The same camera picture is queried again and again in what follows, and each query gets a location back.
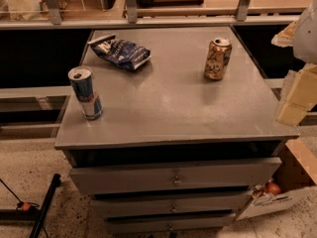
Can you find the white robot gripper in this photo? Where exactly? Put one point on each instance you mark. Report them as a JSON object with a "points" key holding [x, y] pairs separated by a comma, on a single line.
{"points": [[307, 37]]}

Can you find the orange patterned soda can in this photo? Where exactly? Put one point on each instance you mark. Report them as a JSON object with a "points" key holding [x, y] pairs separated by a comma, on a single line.
{"points": [[218, 58]]}

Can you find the blue silver energy drink can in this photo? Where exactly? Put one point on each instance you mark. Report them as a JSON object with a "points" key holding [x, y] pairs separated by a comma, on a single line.
{"points": [[81, 80]]}

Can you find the open cardboard box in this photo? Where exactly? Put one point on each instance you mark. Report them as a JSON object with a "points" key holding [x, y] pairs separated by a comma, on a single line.
{"points": [[296, 176]]}

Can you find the red bottle in box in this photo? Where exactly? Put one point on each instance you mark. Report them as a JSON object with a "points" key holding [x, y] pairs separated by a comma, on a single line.
{"points": [[272, 187]]}

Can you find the top grey drawer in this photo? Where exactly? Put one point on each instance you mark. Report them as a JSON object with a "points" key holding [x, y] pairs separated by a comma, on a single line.
{"points": [[171, 176]]}

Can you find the grey drawer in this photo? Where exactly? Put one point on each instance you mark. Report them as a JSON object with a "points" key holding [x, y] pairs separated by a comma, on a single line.
{"points": [[170, 204], [172, 223], [171, 176]]}

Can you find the bottom grey drawer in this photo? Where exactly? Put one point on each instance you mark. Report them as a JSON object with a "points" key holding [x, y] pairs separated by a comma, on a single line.
{"points": [[172, 223]]}

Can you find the blue chip bag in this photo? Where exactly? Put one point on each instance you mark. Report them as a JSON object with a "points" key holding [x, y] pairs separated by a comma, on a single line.
{"points": [[125, 55]]}

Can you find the middle grey drawer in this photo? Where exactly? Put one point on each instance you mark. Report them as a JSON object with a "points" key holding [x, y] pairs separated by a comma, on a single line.
{"points": [[170, 204]]}

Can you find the black tripod leg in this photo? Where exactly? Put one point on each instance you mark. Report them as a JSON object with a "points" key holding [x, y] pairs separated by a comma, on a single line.
{"points": [[41, 216]]}

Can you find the grey metal railing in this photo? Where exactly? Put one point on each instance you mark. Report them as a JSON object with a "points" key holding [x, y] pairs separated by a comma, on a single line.
{"points": [[127, 15]]}

